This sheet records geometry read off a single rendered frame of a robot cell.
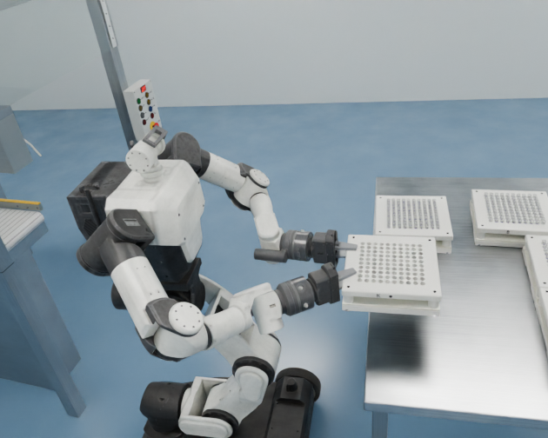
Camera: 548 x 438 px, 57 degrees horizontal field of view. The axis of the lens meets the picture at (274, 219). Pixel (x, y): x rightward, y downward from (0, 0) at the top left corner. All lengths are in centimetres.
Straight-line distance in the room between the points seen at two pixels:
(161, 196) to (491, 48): 418
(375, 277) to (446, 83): 394
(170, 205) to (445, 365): 81
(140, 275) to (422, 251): 75
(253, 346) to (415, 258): 59
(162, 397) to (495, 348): 120
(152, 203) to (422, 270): 72
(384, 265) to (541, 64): 406
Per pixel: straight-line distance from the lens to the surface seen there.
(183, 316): 110
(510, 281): 168
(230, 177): 163
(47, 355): 231
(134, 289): 114
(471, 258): 174
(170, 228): 132
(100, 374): 271
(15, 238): 217
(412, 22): 498
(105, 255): 121
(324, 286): 131
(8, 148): 210
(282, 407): 212
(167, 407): 204
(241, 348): 166
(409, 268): 138
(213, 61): 533
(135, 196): 132
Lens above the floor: 191
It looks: 34 degrees down
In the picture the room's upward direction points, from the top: 7 degrees counter-clockwise
